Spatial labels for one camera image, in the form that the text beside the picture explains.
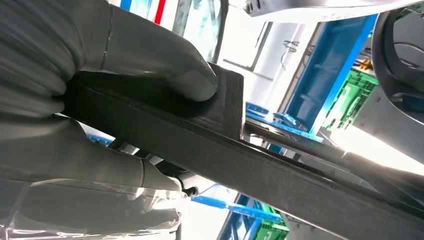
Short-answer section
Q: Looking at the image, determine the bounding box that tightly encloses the black round stool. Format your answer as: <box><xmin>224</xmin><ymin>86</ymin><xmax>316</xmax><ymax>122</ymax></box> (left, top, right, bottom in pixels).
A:
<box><xmin>370</xmin><ymin>6</ymin><xmax>424</xmax><ymax>115</ymax></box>

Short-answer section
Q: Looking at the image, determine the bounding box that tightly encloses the green plastic bin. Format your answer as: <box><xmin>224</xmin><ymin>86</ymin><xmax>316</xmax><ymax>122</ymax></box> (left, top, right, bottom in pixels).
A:
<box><xmin>322</xmin><ymin>67</ymin><xmax>379</xmax><ymax>131</ymax></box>
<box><xmin>253</xmin><ymin>202</ymin><xmax>290</xmax><ymax>240</ymax></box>

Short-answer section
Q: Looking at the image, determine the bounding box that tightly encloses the blue rack with green bins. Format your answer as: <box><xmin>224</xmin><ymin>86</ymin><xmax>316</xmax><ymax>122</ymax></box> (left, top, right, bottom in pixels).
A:
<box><xmin>190</xmin><ymin>14</ymin><xmax>379</xmax><ymax>240</ymax></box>

